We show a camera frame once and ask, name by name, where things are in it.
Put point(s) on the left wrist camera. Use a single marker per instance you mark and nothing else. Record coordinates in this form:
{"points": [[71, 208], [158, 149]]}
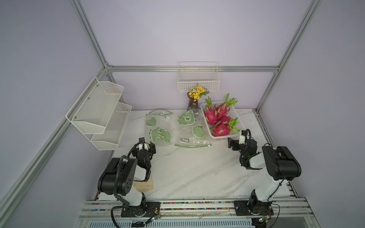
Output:
{"points": [[142, 144]]}

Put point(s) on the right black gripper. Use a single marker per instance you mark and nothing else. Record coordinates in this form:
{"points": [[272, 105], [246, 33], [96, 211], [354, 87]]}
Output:
{"points": [[230, 144]]}

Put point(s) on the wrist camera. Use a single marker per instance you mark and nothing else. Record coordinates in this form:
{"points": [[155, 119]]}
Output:
{"points": [[245, 137], [142, 144]]}

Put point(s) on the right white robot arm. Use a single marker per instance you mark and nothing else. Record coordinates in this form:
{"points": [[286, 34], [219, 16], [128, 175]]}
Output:
{"points": [[280, 164]]}

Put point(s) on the white two-tier mesh shelf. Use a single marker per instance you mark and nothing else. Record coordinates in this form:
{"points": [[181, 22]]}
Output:
{"points": [[100, 115]]}

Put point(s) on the green-print zip-top bag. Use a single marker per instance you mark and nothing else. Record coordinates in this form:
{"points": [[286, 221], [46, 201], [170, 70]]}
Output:
{"points": [[158, 128], [191, 130]]}

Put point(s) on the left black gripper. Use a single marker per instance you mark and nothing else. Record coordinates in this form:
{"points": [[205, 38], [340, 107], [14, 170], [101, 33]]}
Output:
{"points": [[151, 150]]}

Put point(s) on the white wire wall basket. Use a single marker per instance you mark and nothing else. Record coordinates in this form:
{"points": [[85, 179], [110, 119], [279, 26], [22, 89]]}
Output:
{"points": [[193, 73]]}

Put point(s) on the white plastic basket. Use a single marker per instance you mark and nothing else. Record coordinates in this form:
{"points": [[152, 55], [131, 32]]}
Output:
{"points": [[231, 113]]}

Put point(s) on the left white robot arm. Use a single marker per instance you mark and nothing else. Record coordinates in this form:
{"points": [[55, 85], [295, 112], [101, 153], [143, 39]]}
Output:
{"points": [[118, 177]]}

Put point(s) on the yellow flower bouquet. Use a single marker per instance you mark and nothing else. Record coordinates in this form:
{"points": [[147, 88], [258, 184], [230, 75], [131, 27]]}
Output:
{"points": [[197, 92]]}

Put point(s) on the aluminium frame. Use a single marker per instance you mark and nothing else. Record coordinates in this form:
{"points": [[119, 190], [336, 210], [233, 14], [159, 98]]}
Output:
{"points": [[26, 180]]}

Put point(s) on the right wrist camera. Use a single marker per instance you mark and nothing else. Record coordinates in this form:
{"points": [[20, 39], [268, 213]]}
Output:
{"points": [[245, 137]]}

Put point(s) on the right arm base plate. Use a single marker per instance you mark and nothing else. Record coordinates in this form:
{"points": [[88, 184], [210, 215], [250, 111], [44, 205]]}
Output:
{"points": [[247, 208]]}

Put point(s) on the dark purple glass vase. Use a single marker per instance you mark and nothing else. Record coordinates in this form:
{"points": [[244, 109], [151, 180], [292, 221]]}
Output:
{"points": [[192, 103]]}

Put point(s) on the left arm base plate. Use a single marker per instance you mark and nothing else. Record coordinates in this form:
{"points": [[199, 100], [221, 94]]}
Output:
{"points": [[146, 209]]}

